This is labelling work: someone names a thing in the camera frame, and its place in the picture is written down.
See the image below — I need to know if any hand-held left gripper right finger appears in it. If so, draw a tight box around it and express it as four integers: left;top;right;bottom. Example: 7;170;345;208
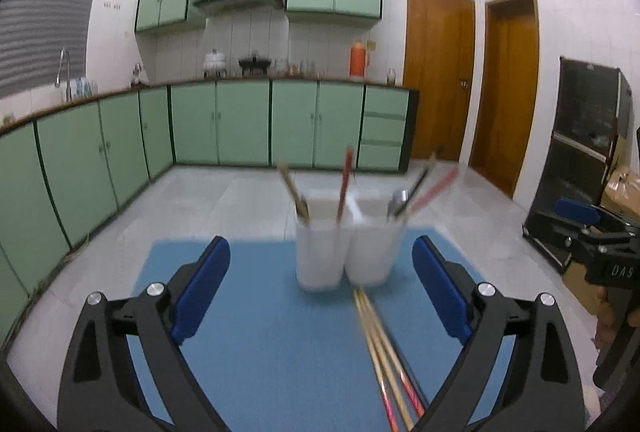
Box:
411;234;586;432

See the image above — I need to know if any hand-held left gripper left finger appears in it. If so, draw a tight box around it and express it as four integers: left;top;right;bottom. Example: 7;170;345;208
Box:
56;235;232;432

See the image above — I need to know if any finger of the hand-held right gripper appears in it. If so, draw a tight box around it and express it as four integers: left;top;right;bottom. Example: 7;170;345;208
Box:
562;227;608;263
555;198;640;235

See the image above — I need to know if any plain bamboo chopstick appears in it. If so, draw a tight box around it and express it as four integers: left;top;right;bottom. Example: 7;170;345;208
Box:
356;290;416;431

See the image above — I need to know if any red-ended bamboo chopstick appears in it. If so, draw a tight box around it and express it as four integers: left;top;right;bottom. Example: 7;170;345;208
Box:
362;292;427;415
352;289;401;432
407;167;461;215
335;146;356;225

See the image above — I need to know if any metal spoon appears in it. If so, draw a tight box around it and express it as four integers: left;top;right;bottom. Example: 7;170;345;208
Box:
395;153;437;218
386;189;411;220

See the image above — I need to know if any white two-compartment utensil holder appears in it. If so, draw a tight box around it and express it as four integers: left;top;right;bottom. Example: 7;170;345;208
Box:
295;194;408;290

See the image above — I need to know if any wooden spoon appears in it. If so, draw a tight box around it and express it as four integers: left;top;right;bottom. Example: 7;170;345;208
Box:
276;163;311;225

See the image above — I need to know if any person's right hand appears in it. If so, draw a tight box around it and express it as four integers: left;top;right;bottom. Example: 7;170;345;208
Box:
595;286;627;354

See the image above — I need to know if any black glass-door cabinet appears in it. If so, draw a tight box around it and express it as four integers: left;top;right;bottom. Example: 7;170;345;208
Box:
522;57;633;273

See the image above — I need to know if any blue mat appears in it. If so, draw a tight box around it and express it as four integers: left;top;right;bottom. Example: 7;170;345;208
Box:
127;227;518;432

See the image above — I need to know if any long green base cabinet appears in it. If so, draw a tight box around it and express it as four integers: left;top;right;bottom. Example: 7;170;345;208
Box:
0;86;175;353

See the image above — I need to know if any green base cabinet with drawers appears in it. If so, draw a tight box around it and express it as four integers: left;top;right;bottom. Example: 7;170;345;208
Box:
169;79;420;174

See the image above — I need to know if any closed wooden door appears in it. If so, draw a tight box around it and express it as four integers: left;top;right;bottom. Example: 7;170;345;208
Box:
402;0;476;163

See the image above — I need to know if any black wok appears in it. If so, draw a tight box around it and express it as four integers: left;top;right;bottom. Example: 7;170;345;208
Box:
238;53;273;77

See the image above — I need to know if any metal kitchen faucet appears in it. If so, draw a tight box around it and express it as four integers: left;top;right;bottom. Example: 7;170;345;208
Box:
55;48;73;103

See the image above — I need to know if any black range hood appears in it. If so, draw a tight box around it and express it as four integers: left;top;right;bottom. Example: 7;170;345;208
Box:
192;0;285;13

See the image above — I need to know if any grey window blind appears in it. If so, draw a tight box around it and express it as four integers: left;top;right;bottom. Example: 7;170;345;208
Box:
0;0;113;100

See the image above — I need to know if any wooden door in frame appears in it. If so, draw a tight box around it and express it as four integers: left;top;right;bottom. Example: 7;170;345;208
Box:
469;0;541;199

